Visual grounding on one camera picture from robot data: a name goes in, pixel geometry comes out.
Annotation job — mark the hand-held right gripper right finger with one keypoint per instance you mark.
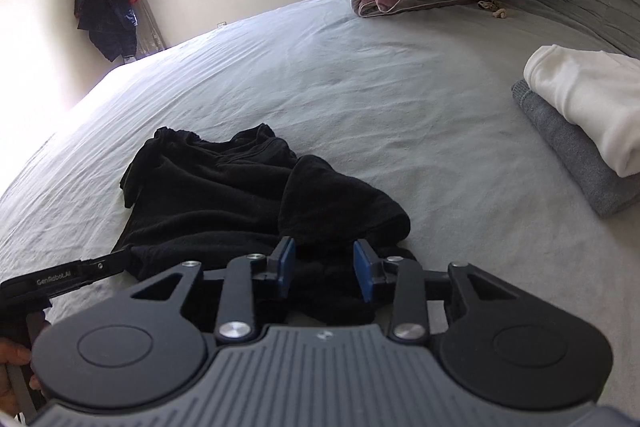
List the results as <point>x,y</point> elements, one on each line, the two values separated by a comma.
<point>362,271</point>

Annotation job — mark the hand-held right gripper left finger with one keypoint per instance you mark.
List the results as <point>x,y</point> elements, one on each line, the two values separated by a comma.
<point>287,268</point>

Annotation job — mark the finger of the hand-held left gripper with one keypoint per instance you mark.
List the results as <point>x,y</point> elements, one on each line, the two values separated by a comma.
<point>107,266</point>

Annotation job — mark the black t-shirt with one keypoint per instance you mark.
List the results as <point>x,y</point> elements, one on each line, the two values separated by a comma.
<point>210,197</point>

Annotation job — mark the person's left hand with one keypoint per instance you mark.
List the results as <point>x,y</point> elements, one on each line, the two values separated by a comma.
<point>12,353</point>

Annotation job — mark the grey bed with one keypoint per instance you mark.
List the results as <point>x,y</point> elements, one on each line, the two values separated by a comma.
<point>350,82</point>

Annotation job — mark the folded grey garment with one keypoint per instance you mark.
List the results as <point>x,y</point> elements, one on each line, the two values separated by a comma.
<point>575,157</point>

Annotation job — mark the folded white garment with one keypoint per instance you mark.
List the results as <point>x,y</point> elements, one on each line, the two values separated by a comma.
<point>585,97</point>

